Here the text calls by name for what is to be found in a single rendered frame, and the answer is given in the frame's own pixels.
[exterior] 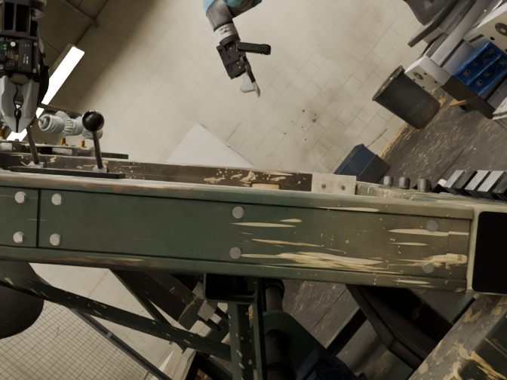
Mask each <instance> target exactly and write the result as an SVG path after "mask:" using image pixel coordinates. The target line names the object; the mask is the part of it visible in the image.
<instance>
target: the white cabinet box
mask: <svg viewBox="0 0 507 380"><path fill-rule="evenodd" d="M166 162H172V163H183V164H204V165H215V166H226V167H247V168H258V166H257V165H255V164H254V163H253V162H251V161H250V160H249V159H247V158H246V157H245V156H243V154H241V153H240V152H239V151H237V150H236V149H235V148H233V147H232V146H231V145H230V144H228V143H227V142H226V141H225V140H224V139H222V138H221V137H220V136H218V135H217V134H216V133H214V132H213V131H212V130H211V129H210V128H208V127H207V126H206V125H203V124H200V123H198V122H196V123H195V125H194V126H193V127H192V129H191V130H190V131H189V132H188V133H187V135H186V136H185V138H184V139H183V141H182V142H181V143H180V144H179V145H178V147H177V148H176V149H175V151H174V152H173V154H172V155H171V156H170V157H169V158H168V160H167V161H166ZM258 169H260V168H258Z"/></svg>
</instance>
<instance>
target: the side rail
mask: <svg viewBox="0 0 507 380"><path fill-rule="evenodd" d="M473 214H474V209H473V207H470V206H466V205H461V204H454V203H443V202H432V201H411V200H400V199H389V198H369V197H358V196H347V195H326V194H316V193H305V192H284V191H273V190H262V189H251V188H230V187H219V186H209V185H188V184H177V183H166V182H146V181H135V180H124V179H103V178H92V177H81V176H61V175H50V174H39V173H18V172H8V171H0V258H7V259H27V260H37V261H47V262H67V263H77V264H87V265H107V266H117V267H127V268H147V269H157V270H167V271H186V272H197V273H207V274H226V275H237V276H247V277H266V278H277V279H287V280H306V281H317V282H327V283H346V284H357V285H367V286H377V287H396V288H407V289H417V290H436V291H447V292H457V293H464V292H465V291H466V286H467V279H466V264H467V256H468V248H469V232H470V225H471V221H473Z"/></svg>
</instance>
